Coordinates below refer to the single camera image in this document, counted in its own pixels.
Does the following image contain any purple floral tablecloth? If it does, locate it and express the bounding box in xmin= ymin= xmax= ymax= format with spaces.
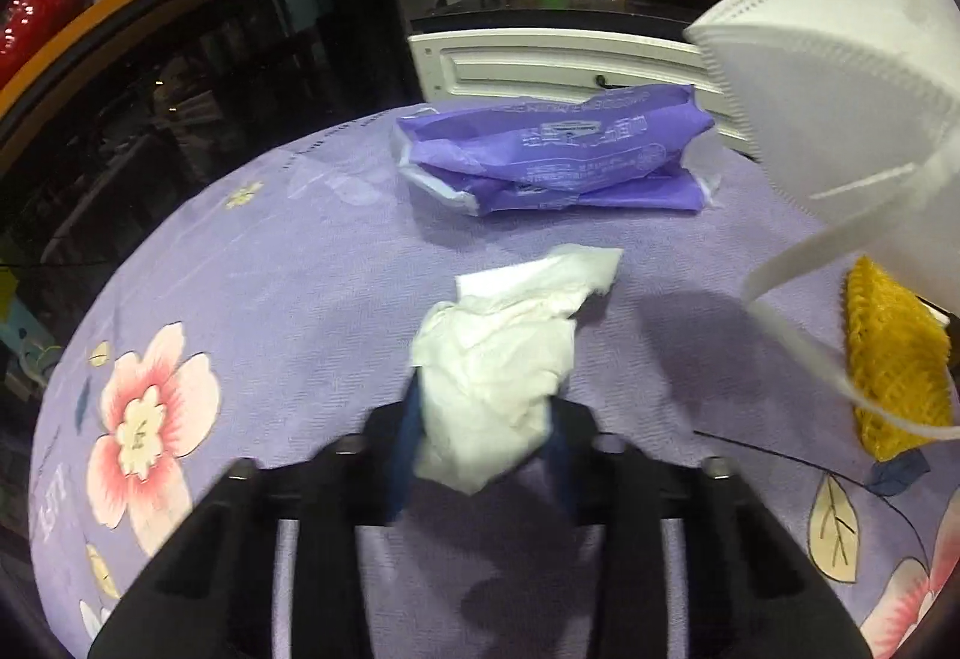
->
xmin=28 ymin=100 xmax=960 ymax=659

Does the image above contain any white face mask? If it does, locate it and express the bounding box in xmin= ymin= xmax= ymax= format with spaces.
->
xmin=684 ymin=0 xmax=960 ymax=442

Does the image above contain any yellow foam fruit net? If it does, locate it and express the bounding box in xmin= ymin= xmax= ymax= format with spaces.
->
xmin=844 ymin=256 xmax=955 ymax=461

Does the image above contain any red ceramic vase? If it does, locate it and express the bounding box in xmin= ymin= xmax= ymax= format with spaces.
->
xmin=0 ymin=0 xmax=82 ymax=91

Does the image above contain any purple plastic packet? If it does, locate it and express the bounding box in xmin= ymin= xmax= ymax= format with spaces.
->
xmin=391 ymin=83 xmax=722 ymax=217

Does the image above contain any black counter with wooden edge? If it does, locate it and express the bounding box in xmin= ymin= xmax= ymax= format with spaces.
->
xmin=0 ymin=0 xmax=488 ymax=255

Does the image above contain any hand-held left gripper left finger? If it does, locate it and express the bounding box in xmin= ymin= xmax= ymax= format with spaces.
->
xmin=88 ymin=370 xmax=428 ymax=659

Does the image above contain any white cabinet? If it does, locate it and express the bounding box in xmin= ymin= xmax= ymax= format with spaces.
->
xmin=407 ymin=26 xmax=758 ymax=157

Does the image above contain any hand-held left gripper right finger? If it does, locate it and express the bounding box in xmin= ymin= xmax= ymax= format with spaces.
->
xmin=541 ymin=396 xmax=875 ymax=659

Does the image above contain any white tissue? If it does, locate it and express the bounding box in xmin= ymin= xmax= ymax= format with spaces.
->
xmin=409 ymin=244 xmax=625 ymax=496

